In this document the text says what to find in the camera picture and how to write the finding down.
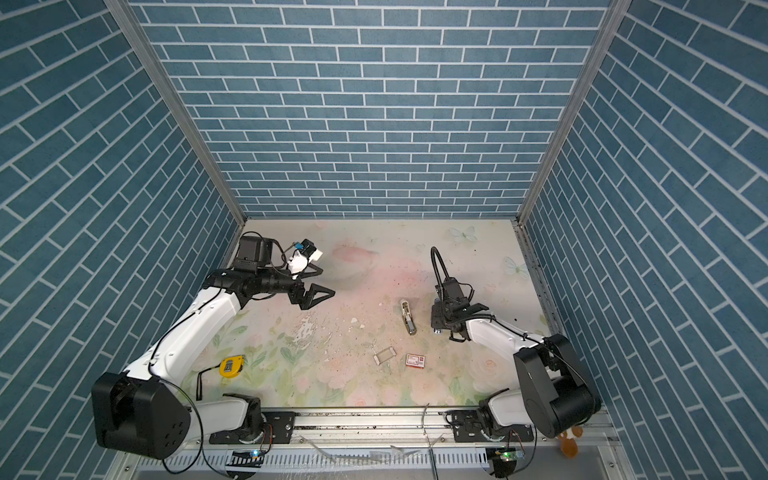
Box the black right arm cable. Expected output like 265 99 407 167
429 246 475 325

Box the green circuit board right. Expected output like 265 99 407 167
485 447 525 479

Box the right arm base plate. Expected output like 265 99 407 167
443 409 535 443

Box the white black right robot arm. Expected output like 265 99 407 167
431 277 602 441

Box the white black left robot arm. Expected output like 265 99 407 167
91 231 335 460

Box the aluminium front rail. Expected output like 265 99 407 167
178 399 618 449

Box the brown white plush toy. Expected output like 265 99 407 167
557 426 584 459

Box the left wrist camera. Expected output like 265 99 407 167
287 239 323 278

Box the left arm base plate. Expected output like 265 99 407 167
208 411 298 446

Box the red white staple box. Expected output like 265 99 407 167
405 353 426 369

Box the yellow tape measure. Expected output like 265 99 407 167
218 355 245 379

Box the light blue stapler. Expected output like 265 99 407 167
400 300 417 336

